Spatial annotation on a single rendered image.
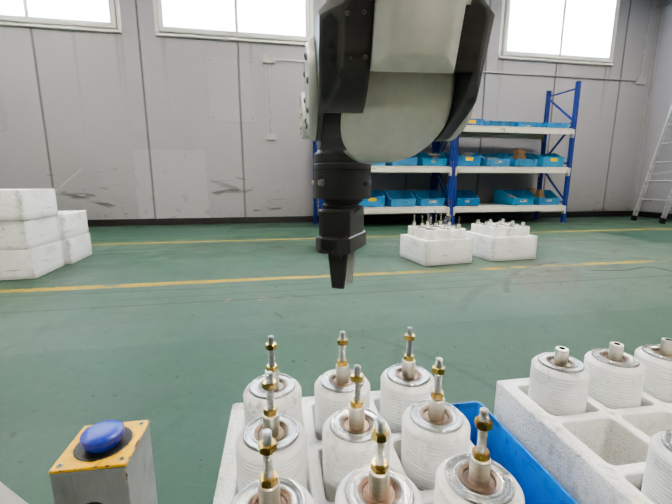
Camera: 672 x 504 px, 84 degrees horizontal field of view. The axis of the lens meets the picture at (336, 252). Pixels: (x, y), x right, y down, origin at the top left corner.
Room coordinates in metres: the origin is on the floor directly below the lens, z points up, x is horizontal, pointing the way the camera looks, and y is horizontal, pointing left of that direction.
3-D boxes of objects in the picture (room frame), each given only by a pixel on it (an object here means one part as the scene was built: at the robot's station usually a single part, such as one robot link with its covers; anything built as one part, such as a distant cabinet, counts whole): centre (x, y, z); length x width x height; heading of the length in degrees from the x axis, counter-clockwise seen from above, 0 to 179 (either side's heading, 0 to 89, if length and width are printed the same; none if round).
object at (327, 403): (0.58, -0.01, 0.16); 0.10 x 0.10 x 0.18
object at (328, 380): (0.58, -0.01, 0.25); 0.08 x 0.08 x 0.01
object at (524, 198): (5.54, -2.62, 0.36); 0.50 x 0.38 x 0.21; 10
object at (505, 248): (2.95, -1.31, 0.09); 0.39 x 0.39 x 0.18; 14
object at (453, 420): (0.49, -0.15, 0.25); 0.08 x 0.08 x 0.01
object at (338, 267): (0.56, 0.00, 0.45); 0.03 x 0.02 x 0.06; 70
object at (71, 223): (2.76, 2.16, 0.27); 0.39 x 0.39 x 0.18; 12
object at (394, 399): (0.60, -0.13, 0.16); 0.10 x 0.10 x 0.18
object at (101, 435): (0.35, 0.25, 0.32); 0.04 x 0.04 x 0.02
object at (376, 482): (0.35, -0.05, 0.26); 0.02 x 0.02 x 0.03
